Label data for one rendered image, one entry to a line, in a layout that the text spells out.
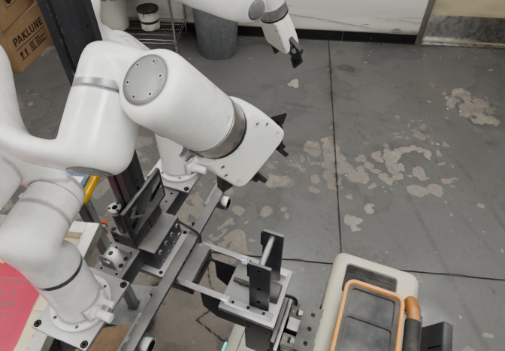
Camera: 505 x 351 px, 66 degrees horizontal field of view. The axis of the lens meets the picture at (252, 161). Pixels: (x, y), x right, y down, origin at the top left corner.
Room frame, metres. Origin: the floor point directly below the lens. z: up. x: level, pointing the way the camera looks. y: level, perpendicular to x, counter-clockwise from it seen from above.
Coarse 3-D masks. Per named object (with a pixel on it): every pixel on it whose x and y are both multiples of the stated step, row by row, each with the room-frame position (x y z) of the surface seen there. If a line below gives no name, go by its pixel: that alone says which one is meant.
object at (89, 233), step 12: (0, 216) 0.71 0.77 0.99; (72, 228) 0.66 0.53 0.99; (84, 228) 0.66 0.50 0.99; (96, 228) 0.66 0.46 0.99; (84, 240) 0.63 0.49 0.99; (96, 240) 0.64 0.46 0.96; (84, 252) 0.59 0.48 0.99; (36, 336) 0.35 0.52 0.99; (48, 336) 0.36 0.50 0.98; (36, 348) 0.33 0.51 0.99; (48, 348) 0.34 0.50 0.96
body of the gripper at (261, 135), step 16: (256, 112) 0.37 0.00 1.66; (256, 128) 0.36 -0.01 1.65; (272, 128) 0.38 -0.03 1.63; (240, 144) 0.34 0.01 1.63; (256, 144) 0.36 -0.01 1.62; (272, 144) 0.38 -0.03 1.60; (208, 160) 0.32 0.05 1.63; (224, 160) 0.33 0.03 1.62; (240, 160) 0.34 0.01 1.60; (256, 160) 0.36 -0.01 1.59; (224, 176) 0.33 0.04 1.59; (240, 176) 0.35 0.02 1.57
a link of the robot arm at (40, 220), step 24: (24, 192) 0.43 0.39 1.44; (48, 192) 0.42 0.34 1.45; (24, 216) 0.37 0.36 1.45; (48, 216) 0.38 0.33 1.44; (72, 216) 0.41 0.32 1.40; (0, 240) 0.33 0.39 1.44; (24, 240) 0.33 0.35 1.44; (48, 240) 0.35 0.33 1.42; (24, 264) 0.31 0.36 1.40; (48, 264) 0.33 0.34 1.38; (72, 264) 0.36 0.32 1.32; (48, 288) 0.32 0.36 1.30
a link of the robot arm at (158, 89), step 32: (96, 64) 0.33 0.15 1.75; (128, 64) 0.32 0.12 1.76; (160, 64) 0.30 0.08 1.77; (128, 96) 0.29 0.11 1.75; (160, 96) 0.27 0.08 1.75; (192, 96) 0.29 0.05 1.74; (224, 96) 0.34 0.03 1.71; (160, 128) 0.27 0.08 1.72; (192, 128) 0.28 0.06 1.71; (224, 128) 0.31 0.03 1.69
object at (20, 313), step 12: (0, 264) 0.57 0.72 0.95; (12, 276) 0.53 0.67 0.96; (24, 288) 0.49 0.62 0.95; (24, 300) 0.46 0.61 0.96; (12, 312) 0.43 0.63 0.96; (24, 312) 0.43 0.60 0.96; (12, 324) 0.40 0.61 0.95; (24, 324) 0.40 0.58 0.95; (0, 336) 0.37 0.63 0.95; (12, 336) 0.37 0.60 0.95; (0, 348) 0.34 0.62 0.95; (12, 348) 0.34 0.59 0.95
